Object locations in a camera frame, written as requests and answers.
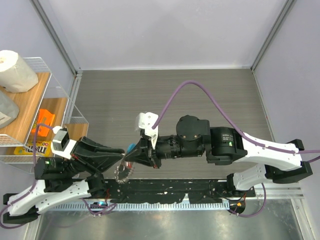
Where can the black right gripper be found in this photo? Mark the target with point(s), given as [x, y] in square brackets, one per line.
[144, 153]

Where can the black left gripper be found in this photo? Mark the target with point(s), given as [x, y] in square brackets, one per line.
[96, 157]

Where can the blue key tag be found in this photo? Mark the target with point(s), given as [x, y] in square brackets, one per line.
[130, 147]

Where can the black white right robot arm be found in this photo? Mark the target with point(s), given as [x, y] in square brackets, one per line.
[221, 146]

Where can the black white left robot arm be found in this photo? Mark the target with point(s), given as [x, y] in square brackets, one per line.
[75, 172]

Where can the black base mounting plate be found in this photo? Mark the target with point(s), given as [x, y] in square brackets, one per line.
[170, 191]

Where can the yellow m&m's bag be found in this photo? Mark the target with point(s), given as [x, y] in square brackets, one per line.
[42, 148]

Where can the orange candy box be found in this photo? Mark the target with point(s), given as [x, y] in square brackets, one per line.
[43, 117]

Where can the white paper towel roll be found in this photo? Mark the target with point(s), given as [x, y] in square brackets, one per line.
[16, 76]

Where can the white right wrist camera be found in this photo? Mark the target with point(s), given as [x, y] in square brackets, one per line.
[145, 122]

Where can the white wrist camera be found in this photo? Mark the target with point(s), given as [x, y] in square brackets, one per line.
[145, 122]
[61, 144]

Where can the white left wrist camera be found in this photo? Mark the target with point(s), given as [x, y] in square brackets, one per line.
[61, 144]

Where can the slotted white cable duct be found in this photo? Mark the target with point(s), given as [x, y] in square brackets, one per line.
[184, 205]

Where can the white wire wooden shelf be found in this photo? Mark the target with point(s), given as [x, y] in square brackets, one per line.
[49, 95]

